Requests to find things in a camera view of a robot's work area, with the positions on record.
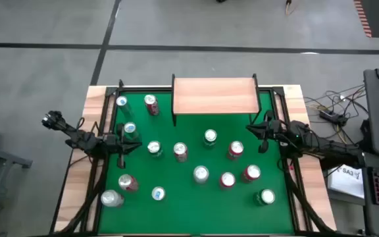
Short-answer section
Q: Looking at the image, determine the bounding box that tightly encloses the black sleeved cable bundle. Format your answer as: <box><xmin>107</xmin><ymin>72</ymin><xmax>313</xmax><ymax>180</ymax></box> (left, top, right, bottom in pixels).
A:
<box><xmin>280</xmin><ymin>157</ymin><xmax>330</xmax><ymax>234</ymax></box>
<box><xmin>56</xmin><ymin>154</ymin><xmax>110</xmax><ymax>235</ymax></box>

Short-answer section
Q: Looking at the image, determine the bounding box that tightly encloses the tangled floor cable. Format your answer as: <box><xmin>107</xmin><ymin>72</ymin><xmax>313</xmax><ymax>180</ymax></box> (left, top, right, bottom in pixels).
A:
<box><xmin>304</xmin><ymin>84</ymin><xmax>370</xmax><ymax>147</ymax></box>

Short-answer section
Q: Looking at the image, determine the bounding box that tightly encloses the black metal table frame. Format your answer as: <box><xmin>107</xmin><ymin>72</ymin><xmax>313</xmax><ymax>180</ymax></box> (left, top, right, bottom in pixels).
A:
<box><xmin>49</xmin><ymin>78</ymin><xmax>338</xmax><ymax>237</ymax></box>

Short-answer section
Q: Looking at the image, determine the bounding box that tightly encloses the black power strip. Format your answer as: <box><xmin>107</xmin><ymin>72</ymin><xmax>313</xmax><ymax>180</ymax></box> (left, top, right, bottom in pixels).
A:
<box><xmin>319</xmin><ymin>109</ymin><xmax>348</xmax><ymax>127</ymax></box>

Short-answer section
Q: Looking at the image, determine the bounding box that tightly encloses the red Coca-Cola can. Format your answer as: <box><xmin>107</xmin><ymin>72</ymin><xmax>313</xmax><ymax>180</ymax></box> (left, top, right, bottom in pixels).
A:
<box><xmin>143</xmin><ymin>93</ymin><xmax>161</xmax><ymax>117</ymax></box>
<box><xmin>117</xmin><ymin>173</ymin><xmax>140</xmax><ymax>193</ymax></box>
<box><xmin>172</xmin><ymin>142</ymin><xmax>190</xmax><ymax>163</ymax></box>

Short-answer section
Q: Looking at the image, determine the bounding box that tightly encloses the green Sprite can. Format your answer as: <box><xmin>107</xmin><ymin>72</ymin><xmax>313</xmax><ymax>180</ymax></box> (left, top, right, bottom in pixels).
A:
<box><xmin>203</xmin><ymin>128</ymin><xmax>218</xmax><ymax>148</ymax></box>
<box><xmin>252</xmin><ymin>188</ymin><xmax>276</xmax><ymax>207</ymax></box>
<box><xmin>146</xmin><ymin>140</ymin><xmax>164</xmax><ymax>158</ymax></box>

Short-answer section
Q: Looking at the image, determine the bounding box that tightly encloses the white paper sign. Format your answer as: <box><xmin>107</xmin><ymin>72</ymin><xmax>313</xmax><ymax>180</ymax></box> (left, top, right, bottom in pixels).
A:
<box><xmin>326</xmin><ymin>163</ymin><xmax>365</xmax><ymax>199</ymax></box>

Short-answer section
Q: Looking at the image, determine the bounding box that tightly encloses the silver soda can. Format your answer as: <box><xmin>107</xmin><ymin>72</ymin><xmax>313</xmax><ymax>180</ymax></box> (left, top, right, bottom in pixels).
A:
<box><xmin>100</xmin><ymin>189</ymin><xmax>125</xmax><ymax>208</ymax></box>

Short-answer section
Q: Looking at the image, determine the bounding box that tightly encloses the blue slim energy drink can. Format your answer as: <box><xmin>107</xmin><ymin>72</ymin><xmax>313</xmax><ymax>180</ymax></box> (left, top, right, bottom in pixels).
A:
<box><xmin>115</xmin><ymin>95</ymin><xmax>134</xmax><ymax>118</ymax></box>
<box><xmin>122</xmin><ymin>121</ymin><xmax>140</xmax><ymax>141</ymax></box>

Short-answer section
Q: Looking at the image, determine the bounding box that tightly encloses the red Fanta strawberry can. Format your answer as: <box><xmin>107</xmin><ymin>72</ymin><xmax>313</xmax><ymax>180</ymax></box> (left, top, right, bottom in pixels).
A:
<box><xmin>241</xmin><ymin>164</ymin><xmax>262</xmax><ymax>184</ymax></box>
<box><xmin>226</xmin><ymin>140</ymin><xmax>245</xmax><ymax>161</ymax></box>
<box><xmin>218</xmin><ymin>171</ymin><xmax>237</xmax><ymax>190</ymax></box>

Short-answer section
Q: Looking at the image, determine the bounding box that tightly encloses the green table mat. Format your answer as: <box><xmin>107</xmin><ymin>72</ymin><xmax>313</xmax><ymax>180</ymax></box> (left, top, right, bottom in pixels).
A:
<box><xmin>97</xmin><ymin>91</ymin><xmax>295</xmax><ymax>235</ymax></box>

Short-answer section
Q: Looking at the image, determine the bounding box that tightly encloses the yellow floor cable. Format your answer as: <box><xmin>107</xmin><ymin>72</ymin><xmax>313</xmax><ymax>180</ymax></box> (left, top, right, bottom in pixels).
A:
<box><xmin>284</xmin><ymin>0</ymin><xmax>297</xmax><ymax>16</ymax></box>

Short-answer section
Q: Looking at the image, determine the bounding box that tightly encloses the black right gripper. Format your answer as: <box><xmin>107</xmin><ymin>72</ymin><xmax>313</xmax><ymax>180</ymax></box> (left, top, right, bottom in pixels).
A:
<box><xmin>247</xmin><ymin>111</ymin><xmax>291</xmax><ymax>154</ymax></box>

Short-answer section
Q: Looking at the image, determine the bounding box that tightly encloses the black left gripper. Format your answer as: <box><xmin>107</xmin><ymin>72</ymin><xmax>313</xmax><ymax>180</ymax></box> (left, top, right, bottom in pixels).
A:
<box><xmin>105</xmin><ymin>123</ymin><xmax>143</xmax><ymax>169</ymax></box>

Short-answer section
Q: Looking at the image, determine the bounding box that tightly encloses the wooden shelf black metal frame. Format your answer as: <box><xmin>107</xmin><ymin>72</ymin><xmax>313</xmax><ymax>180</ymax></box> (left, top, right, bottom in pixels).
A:
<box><xmin>171</xmin><ymin>74</ymin><xmax>263</xmax><ymax>128</ymax></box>

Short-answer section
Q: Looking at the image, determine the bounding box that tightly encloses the white pink soda can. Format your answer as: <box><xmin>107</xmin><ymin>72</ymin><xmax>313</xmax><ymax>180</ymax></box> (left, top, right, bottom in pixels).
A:
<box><xmin>192</xmin><ymin>165</ymin><xmax>210</xmax><ymax>184</ymax></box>

